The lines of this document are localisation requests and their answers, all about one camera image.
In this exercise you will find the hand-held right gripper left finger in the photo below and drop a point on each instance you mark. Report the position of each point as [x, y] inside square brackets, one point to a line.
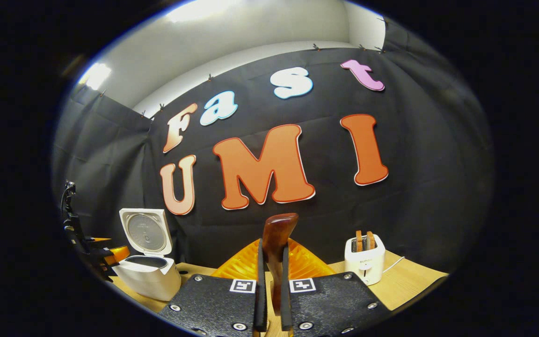
[261, 299]

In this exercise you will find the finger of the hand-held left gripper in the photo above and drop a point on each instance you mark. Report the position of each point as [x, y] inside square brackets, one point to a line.
[119, 254]
[100, 239]

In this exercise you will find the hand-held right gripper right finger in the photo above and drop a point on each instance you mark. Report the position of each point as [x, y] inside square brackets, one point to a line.
[286, 299]

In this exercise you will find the white rice cooker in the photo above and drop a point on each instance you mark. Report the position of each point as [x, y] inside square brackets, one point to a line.
[150, 281]

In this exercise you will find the brown wooden spoon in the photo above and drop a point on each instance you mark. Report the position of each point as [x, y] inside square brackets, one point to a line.
[276, 243]

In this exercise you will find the white toaster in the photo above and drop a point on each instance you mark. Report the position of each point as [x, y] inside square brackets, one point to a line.
[365, 267]

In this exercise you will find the brown toast slice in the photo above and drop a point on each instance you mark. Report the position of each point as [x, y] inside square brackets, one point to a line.
[371, 240]
[359, 241]

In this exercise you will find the ceiling light panel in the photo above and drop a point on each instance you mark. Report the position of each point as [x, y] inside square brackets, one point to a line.
[95, 76]
[201, 9]

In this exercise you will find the black backdrop cloth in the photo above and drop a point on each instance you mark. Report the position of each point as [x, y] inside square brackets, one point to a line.
[414, 210]

